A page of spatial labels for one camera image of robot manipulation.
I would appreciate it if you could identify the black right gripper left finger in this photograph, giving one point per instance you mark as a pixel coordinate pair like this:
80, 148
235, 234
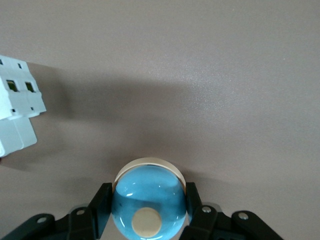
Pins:
82, 222

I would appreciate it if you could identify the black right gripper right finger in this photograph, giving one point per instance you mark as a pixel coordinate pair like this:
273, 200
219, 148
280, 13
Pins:
212, 225

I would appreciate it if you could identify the blue dome bell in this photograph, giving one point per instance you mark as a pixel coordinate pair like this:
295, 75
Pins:
150, 195

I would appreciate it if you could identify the white circuit breaker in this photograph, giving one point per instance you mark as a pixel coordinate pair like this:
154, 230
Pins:
17, 100

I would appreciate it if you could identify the brown table mat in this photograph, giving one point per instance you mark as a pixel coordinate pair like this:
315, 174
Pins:
200, 75

